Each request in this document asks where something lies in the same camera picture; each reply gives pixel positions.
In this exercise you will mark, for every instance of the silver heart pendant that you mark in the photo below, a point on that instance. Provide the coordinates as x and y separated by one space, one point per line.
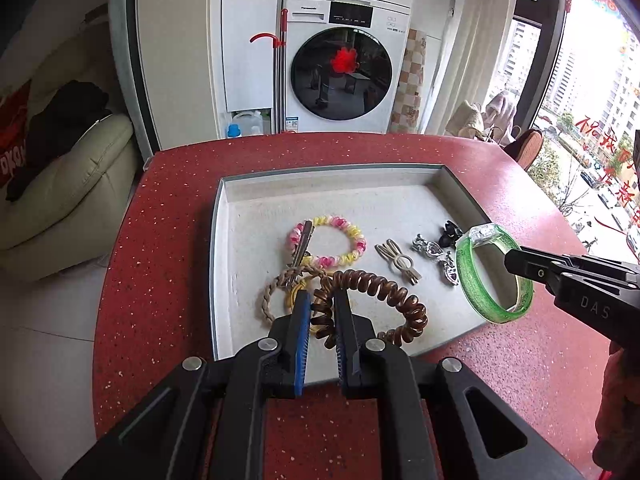
433 251

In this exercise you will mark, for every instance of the beige bunny hair clip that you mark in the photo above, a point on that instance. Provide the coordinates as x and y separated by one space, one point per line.
391 252

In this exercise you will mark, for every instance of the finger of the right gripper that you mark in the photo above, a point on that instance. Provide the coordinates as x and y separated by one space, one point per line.
524 263
600 268

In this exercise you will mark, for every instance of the grey jewelry tray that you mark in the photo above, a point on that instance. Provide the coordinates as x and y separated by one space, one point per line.
358 206

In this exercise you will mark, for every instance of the brown wooden chair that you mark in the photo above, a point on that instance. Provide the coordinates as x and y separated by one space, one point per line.
525 149

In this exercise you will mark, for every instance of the pink cloth on chair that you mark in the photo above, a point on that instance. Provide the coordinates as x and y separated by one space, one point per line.
498 117

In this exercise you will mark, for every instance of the green plastic bangle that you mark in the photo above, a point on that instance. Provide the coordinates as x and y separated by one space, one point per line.
493 292

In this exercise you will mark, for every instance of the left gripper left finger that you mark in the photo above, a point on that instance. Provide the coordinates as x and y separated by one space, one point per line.
285 367

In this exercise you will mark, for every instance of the white cabinet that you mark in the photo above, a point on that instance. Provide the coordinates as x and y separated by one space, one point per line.
202 62

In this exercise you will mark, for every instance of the dark metal hair clip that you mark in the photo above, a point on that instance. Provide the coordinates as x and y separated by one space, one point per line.
293 270

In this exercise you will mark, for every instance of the black clothing on sofa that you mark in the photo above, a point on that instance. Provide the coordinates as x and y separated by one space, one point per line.
74 109

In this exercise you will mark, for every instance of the red printed cloth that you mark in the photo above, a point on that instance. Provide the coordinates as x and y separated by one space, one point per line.
13 130

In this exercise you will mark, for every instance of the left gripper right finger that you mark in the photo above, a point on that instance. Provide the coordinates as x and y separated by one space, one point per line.
357 364

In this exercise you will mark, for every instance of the red handled mop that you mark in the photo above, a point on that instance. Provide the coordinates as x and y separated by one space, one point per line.
278 42

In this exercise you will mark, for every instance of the cream leather sofa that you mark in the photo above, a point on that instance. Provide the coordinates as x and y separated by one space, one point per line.
71 212

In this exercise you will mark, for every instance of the black claw hair clip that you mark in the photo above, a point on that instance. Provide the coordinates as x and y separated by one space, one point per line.
451 233

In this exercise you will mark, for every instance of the white detergent jug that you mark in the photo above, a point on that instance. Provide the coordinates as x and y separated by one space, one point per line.
247 123

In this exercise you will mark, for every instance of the checkered hanging towel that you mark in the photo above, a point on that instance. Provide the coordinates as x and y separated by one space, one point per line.
404 117

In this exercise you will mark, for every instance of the white washing machine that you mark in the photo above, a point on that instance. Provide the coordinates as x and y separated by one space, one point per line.
343 61

